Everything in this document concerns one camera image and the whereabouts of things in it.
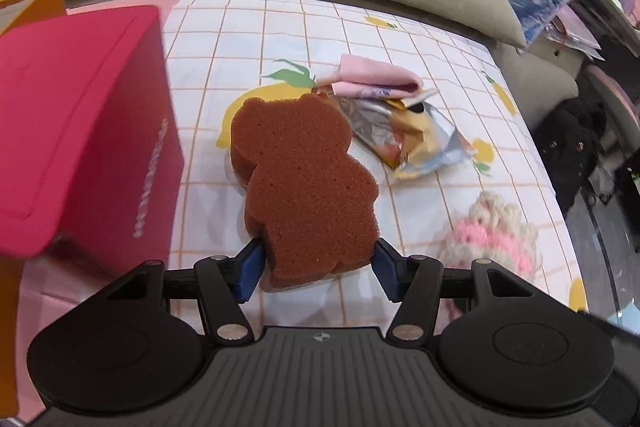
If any pink desk chair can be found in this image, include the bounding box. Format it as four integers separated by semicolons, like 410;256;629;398
584;64;640;128

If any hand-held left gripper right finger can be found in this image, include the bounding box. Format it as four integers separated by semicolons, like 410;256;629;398
371;238;542;344

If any brown bear-shaped sponge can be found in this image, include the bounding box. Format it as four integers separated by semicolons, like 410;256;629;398
229;93;380;292

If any red box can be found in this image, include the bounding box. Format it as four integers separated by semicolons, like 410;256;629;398
0;5;187;266

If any pink and cream crochet piece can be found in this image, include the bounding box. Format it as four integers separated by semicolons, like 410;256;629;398
440;191;544;294

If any silver foil packet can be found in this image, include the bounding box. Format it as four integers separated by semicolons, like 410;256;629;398
315;86;479;181

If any pink folder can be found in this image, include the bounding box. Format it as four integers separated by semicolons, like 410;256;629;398
546;4;607;60

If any checkered lemon-print blanket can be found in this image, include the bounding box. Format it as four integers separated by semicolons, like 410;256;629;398
20;0;592;335

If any pink folded cloth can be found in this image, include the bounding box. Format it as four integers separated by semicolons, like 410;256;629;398
315;54;424;98

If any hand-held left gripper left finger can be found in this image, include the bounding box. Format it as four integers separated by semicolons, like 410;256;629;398
97;238;266;346

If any grey study desk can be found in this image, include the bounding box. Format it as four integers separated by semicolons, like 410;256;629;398
575;0;640;32

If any black backpack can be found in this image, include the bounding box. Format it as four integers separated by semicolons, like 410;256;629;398
534;97;613;214

